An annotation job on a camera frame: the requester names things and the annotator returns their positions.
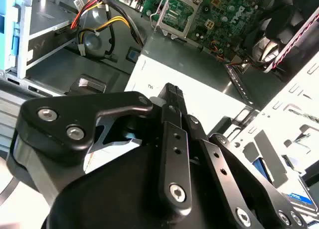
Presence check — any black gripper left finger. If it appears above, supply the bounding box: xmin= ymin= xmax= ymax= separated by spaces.
xmin=6 ymin=83 xmax=193 ymax=210

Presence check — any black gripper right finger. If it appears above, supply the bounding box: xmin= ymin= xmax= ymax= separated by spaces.
xmin=182 ymin=107 xmax=310 ymax=229

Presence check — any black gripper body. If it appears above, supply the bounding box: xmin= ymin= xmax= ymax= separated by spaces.
xmin=41 ymin=112 xmax=226 ymax=229

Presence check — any hard disk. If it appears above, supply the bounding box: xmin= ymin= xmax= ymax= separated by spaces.
xmin=252 ymin=158 xmax=317 ymax=212

